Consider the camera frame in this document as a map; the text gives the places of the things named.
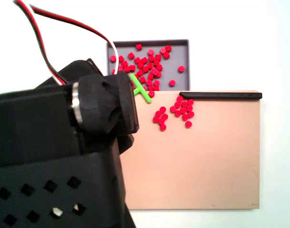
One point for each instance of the grey tray container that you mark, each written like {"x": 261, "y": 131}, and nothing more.
{"x": 180, "y": 52}

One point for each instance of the black guide rail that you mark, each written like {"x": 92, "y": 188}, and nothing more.
{"x": 218, "y": 95}

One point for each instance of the beige flat board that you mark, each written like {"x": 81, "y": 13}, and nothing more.
{"x": 195, "y": 166}

